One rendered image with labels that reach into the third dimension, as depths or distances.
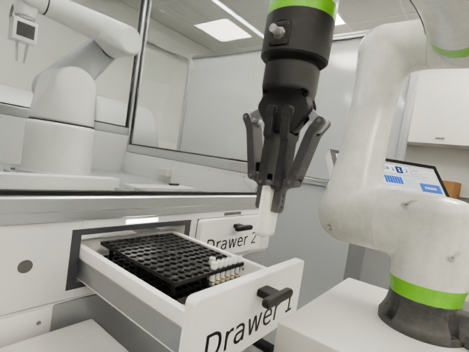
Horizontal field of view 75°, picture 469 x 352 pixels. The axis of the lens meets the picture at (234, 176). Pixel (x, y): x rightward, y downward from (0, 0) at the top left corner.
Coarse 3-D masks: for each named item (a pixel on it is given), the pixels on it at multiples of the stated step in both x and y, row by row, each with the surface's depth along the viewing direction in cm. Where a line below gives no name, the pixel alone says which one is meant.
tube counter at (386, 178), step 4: (384, 176) 128; (388, 176) 128; (392, 176) 129; (396, 176) 129; (400, 176) 130; (384, 180) 126; (388, 180) 127; (392, 180) 127; (396, 180) 128; (400, 180) 128; (404, 180) 129; (408, 180) 130; (412, 180) 130; (404, 184) 128; (408, 184) 128; (412, 184) 129
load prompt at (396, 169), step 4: (388, 164) 133; (392, 164) 133; (384, 168) 130; (388, 168) 131; (392, 168) 132; (396, 168) 132; (400, 168) 133; (404, 168) 133; (408, 168) 134; (388, 172) 130; (392, 172) 130; (396, 172) 131; (400, 172) 131; (404, 172) 132; (408, 172) 133; (412, 176) 132
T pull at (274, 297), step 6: (258, 288) 46; (264, 288) 46; (270, 288) 47; (288, 288) 48; (258, 294) 46; (264, 294) 45; (270, 294) 45; (276, 294) 45; (282, 294) 45; (288, 294) 47; (264, 300) 43; (270, 300) 43; (276, 300) 44; (282, 300) 45; (264, 306) 43; (270, 306) 43
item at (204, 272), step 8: (232, 264) 58; (240, 264) 59; (192, 272) 51; (200, 272) 53; (208, 272) 52; (216, 272) 54; (168, 280) 47; (176, 280) 48; (184, 280) 48; (192, 280) 49
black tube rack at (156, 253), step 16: (112, 240) 62; (128, 240) 64; (144, 240) 65; (160, 240) 67; (176, 240) 68; (112, 256) 60; (128, 256) 54; (144, 256) 55; (160, 256) 57; (176, 256) 58; (192, 256) 59; (208, 256) 61; (224, 256) 63; (144, 272) 56; (160, 272) 50; (176, 272) 50; (160, 288) 50; (176, 288) 51; (192, 288) 52
